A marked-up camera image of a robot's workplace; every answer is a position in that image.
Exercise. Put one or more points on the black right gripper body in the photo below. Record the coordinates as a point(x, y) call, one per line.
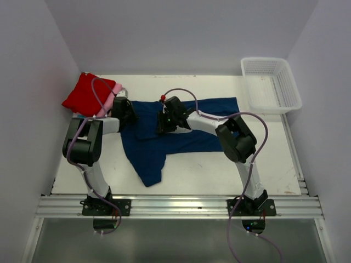
point(167, 121)

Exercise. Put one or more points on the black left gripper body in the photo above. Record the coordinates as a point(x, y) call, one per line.
point(129, 114)

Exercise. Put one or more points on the dark blue t shirt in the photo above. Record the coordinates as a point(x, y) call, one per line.
point(147, 151)

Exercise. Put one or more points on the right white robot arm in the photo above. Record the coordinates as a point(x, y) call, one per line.
point(236, 140)

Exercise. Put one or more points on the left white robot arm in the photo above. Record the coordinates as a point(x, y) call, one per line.
point(84, 139)

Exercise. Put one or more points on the pink folded t shirt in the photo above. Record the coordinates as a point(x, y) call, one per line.
point(109, 101)

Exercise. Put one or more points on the red folded t shirt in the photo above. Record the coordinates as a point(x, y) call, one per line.
point(82, 99)

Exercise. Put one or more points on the white plastic basket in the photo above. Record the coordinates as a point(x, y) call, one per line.
point(270, 85)

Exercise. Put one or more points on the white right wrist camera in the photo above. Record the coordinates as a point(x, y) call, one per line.
point(164, 107)

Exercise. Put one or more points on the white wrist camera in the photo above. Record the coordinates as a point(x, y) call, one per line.
point(122, 93)
point(164, 107)

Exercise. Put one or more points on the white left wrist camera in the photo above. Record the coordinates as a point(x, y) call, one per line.
point(122, 93)

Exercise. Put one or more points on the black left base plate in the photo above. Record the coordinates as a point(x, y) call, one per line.
point(96, 207)

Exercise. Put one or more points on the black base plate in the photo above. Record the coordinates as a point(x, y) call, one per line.
point(247, 207)
point(96, 207)

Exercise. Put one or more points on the aluminium front rail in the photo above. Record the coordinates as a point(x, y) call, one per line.
point(184, 207)

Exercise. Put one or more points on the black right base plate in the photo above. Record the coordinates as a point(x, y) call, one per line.
point(247, 207)

